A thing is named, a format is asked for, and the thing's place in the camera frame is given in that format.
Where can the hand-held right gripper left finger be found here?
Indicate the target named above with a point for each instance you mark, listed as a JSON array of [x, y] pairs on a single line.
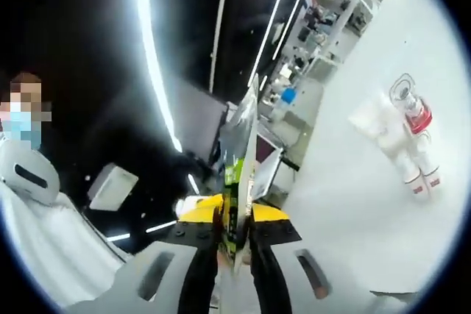
[[198, 262]]

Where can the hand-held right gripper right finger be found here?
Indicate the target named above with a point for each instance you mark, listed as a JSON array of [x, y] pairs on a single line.
[[268, 262]]

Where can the green black skincare sachet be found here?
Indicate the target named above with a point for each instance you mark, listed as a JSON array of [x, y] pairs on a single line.
[[235, 181]]

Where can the slim translucent skincare bottle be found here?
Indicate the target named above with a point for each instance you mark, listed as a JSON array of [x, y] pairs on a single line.
[[408, 170]]

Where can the white skincare tube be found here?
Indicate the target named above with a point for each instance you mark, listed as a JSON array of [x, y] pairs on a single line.
[[368, 119]]

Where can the white pump bottle red collar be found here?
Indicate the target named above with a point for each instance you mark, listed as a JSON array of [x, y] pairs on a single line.
[[428, 159]]

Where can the white side desk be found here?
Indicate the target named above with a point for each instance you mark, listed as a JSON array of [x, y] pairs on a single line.
[[265, 181]]

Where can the white ceiling unit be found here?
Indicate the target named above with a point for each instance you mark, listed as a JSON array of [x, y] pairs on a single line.
[[112, 187]]

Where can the blue bin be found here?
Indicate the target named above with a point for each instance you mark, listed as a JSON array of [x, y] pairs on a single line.
[[289, 95]]

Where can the white grey worn device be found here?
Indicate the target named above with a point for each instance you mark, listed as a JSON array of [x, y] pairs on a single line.
[[33, 194]]

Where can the row of white office desks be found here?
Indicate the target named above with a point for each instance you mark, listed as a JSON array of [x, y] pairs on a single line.
[[324, 34]]

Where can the curved ceiling light strip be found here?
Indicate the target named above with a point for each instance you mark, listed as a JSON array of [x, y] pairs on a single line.
[[145, 16]]

